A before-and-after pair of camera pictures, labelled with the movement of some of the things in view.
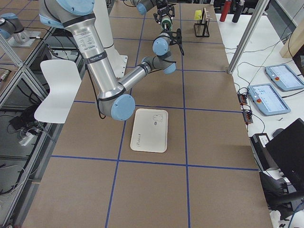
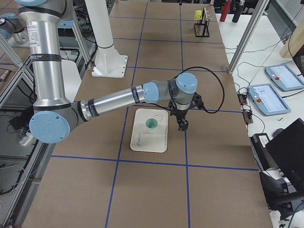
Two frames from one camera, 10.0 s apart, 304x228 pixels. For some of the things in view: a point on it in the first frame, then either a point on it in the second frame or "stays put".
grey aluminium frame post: (257, 9) stays put
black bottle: (237, 14) stays put
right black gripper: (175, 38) → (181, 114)
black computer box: (263, 157) stays put
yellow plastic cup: (198, 15) stays put
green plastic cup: (166, 20) → (151, 124)
